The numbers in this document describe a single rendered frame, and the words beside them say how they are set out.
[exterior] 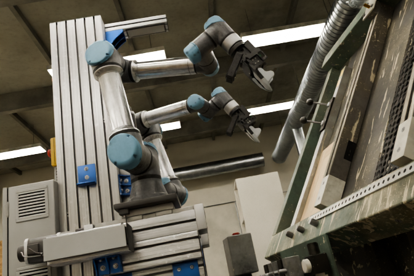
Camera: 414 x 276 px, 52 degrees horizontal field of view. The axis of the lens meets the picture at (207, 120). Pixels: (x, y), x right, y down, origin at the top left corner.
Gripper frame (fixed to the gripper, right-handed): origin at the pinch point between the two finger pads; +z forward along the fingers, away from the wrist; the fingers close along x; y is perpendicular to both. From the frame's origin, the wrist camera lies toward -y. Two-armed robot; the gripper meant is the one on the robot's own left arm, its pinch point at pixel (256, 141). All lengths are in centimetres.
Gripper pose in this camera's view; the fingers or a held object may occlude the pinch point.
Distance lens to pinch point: 215.8
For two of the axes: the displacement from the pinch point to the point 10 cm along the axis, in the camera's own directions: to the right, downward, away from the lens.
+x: 0.4, 3.7, 9.3
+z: 6.2, 7.2, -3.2
